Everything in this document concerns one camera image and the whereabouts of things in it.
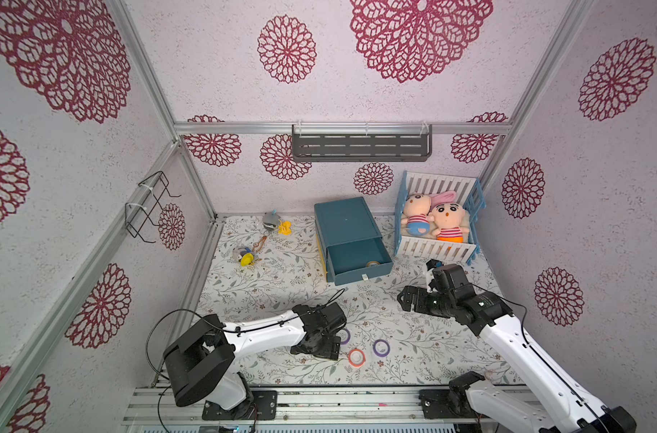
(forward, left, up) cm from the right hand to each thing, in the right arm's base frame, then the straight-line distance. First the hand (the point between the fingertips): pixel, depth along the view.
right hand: (415, 303), depth 78 cm
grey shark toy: (+40, +51, -8) cm, 65 cm away
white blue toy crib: (+50, -32, -3) cm, 59 cm away
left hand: (-11, +28, -12) cm, 32 cm away
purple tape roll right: (-9, +11, -13) cm, 19 cm away
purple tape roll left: (-6, +19, -13) cm, 24 cm away
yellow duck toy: (+39, +45, -12) cm, 61 cm away
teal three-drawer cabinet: (+17, +19, +8) cm, 26 cm away
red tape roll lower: (-12, +17, -14) cm, 25 cm away
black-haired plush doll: (+36, -18, 0) cm, 40 cm away
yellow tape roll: (+13, +12, +2) cm, 18 cm away
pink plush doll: (+41, -8, -1) cm, 42 cm away
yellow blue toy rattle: (+22, +57, -10) cm, 62 cm away
